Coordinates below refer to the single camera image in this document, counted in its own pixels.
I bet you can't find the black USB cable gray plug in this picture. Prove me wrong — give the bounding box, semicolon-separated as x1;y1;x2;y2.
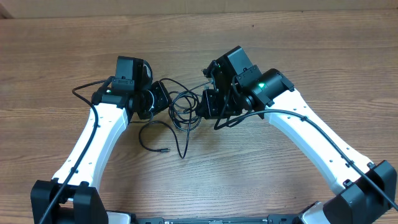
138;121;185;159

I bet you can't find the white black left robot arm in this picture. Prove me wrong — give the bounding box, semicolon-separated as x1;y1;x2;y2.
30;56;170;223

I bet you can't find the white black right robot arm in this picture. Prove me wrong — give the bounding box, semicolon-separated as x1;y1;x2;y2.
196;47;397;223

